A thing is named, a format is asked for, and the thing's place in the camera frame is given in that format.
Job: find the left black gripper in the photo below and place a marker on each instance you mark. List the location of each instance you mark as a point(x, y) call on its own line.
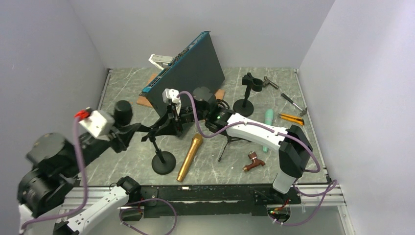
point(124, 136)

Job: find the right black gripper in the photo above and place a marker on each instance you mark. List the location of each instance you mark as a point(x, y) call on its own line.
point(172, 129)

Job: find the black microphone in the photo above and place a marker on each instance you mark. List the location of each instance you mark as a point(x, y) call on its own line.
point(122, 113)

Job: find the gold microphone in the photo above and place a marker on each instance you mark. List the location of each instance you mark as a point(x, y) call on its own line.
point(196, 142)

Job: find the black stand with black microphone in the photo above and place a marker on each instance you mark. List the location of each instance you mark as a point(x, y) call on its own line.
point(163, 162)

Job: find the black tripod shock mount stand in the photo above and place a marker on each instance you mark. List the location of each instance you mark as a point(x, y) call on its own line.
point(222, 103)

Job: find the black round base mic stand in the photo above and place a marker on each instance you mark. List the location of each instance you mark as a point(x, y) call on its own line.
point(244, 106)

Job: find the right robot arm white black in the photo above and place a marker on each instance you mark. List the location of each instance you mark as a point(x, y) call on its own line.
point(211, 119)

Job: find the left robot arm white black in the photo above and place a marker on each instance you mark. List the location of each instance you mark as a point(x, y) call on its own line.
point(56, 162)

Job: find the wooden board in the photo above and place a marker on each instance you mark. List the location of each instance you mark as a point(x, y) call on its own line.
point(144, 101)

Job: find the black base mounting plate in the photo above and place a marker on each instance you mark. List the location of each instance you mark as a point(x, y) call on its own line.
point(157, 201)

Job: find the yellow utility knife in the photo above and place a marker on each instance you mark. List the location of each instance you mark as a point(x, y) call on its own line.
point(292, 118)

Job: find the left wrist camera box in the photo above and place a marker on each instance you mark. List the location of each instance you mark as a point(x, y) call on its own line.
point(96, 122)

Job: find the white metal bracket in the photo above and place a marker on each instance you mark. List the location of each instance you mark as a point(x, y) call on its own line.
point(160, 61)

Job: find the blue network switch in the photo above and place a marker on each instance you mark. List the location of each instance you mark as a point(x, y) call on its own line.
point(196, 66)

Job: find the small black handled hammer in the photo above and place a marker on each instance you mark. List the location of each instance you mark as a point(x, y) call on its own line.
point(302, 111)

